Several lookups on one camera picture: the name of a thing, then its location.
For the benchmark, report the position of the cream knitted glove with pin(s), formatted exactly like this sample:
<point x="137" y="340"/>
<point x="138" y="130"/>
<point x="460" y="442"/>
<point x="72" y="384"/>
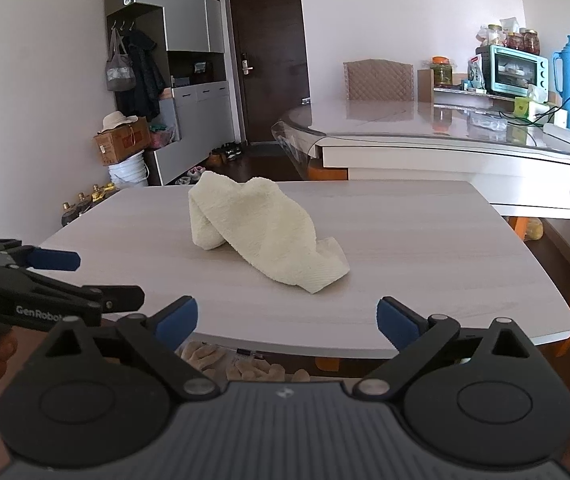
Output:
<point x="257" y="372"/>
<point x="202" y="357"/>

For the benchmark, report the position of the straw hat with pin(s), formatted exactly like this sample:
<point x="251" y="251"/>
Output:
<point x="117" y="121"/>

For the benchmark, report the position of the orange lid jar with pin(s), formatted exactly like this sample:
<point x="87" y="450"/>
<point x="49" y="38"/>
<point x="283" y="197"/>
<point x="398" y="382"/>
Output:
<point x="441" y="72"/>

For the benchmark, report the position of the printed cardboard box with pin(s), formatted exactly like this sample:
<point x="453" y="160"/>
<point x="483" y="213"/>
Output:
<point x="125" y="146"/>

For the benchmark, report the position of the cream towel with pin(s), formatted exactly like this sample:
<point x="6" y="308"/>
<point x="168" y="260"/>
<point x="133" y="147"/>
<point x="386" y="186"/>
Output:
<point x="265" y="225"/>

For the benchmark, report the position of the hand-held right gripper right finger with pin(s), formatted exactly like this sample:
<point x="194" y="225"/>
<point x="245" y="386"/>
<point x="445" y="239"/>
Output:
<point x="395" y="322"/>

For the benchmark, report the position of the green tissue box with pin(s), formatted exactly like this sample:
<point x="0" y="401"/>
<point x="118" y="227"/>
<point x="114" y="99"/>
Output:
<point x="525" y="107"/>

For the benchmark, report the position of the white power strip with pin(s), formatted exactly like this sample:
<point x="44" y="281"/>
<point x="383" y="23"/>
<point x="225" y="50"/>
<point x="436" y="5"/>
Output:
<point x="567" y="137"/>

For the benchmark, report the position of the dark shoe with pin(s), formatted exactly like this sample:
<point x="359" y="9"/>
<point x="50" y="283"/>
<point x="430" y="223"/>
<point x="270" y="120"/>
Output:
<point x="231" y="151"/>

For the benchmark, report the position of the grey hanging bag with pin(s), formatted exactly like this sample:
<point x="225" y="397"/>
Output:
<point x="120" y="72"/>

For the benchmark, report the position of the white dining table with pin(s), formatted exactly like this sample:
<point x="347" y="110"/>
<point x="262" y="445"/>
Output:
<point x="415" y="155"/>

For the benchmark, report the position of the pale glass jar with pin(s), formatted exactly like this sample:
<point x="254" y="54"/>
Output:
<point x="495" y="36"/>

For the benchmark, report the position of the teal toaster oven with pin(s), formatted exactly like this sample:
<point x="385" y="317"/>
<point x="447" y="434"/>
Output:
<point x="512" y="72"/>

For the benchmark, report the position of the white bucket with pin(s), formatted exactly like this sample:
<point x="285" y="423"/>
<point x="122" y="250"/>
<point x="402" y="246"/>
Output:
<point x="129" y="172"/>

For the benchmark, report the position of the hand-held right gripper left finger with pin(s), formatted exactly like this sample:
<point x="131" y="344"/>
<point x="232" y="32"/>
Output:
<point x="180" y="320"/>

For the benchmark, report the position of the dark bottle gold cap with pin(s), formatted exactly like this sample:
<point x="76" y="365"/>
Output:
<point x="84" y="203"/>
<point x="99" y="194"/>
<point x="69" y="215"/>

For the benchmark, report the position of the dark brown door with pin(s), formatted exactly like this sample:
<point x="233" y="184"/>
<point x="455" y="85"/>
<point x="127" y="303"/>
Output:
<point x="265" y="35"/>

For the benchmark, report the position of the dark hanging jacket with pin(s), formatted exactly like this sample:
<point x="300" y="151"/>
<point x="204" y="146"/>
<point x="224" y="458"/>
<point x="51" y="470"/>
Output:
<point x="144" y="75"/>

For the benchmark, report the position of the white snack bag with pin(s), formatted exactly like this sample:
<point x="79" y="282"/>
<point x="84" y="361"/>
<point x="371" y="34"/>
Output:
<point x="476" y="74"/>

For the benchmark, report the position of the white sneaker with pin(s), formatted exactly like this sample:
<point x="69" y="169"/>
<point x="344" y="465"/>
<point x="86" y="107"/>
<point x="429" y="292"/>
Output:
<point x="191" y="175"/>

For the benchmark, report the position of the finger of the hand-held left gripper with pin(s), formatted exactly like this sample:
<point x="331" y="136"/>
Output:
<point x="55" y="259"/>
<point x="115" y="299"/>

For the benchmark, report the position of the jar of red preserve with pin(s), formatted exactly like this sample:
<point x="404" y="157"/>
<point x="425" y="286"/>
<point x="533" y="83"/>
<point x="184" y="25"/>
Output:
<point x="515" y="41"/>
<point x="531" y="42"/>

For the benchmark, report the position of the grey wardrobe cabinet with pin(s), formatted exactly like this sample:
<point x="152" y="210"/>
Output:
<point x="190" y="20"/>

